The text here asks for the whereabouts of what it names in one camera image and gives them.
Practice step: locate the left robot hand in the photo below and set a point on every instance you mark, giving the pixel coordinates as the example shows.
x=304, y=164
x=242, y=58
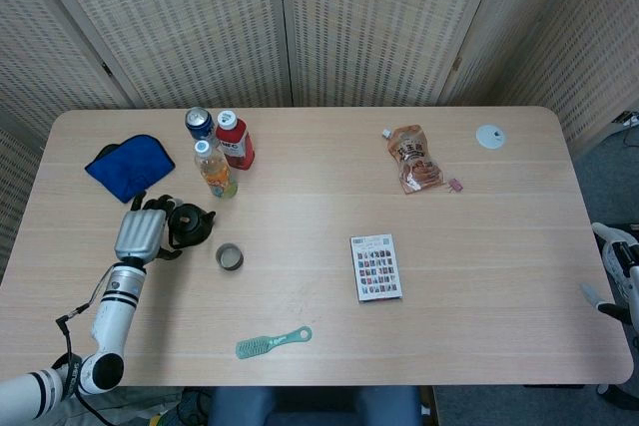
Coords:
x=140, y=234

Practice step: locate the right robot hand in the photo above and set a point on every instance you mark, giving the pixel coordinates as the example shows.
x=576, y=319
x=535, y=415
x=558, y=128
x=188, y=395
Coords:
x=611, y=310

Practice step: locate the black teapot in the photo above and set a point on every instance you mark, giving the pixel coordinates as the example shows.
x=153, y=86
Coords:
x=190, y=224

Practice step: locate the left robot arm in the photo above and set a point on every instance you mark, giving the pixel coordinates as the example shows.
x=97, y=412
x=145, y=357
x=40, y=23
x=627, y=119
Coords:
x=112, y=316

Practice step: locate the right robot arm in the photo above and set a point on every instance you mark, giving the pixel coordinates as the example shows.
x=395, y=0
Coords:
x=611, y=236

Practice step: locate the blue folded cloth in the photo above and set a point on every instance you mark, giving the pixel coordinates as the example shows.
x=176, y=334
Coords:
x=130, y=166

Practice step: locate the dark green teacup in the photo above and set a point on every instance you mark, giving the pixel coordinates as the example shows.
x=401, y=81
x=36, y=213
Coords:
x=229, y=257

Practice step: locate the orange Qoo juice bottle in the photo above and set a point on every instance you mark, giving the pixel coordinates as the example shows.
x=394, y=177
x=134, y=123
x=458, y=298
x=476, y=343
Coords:
x=217, y=176

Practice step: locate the blue soda can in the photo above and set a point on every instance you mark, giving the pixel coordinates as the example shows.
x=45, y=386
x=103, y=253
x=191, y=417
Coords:
x=198, y=122

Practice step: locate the red NFC juice bottle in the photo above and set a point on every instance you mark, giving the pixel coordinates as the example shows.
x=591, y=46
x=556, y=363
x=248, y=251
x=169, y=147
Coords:
x=237, y=146

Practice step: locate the green plastic brush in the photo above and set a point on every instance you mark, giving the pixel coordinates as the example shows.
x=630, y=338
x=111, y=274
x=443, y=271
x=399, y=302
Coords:
x=254, y=346

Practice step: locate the pink binder clip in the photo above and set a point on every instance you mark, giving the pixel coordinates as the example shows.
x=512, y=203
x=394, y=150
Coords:
x=455, y=185

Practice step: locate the white round lid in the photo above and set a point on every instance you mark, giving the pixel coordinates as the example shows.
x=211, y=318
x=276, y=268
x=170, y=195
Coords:
x=486, y=139

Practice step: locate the picture card box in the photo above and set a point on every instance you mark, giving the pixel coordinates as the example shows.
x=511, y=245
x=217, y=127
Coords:
x=377, y=266

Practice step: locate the brown sauce pouch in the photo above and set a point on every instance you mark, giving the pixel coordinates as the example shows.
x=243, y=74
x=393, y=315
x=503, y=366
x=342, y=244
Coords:
x=414, y=161

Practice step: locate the blue padded seat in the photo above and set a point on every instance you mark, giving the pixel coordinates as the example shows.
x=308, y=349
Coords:
x=319, y=406

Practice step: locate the woven folding screen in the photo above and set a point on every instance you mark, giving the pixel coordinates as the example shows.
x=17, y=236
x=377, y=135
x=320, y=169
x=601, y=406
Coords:
x=374, y=22

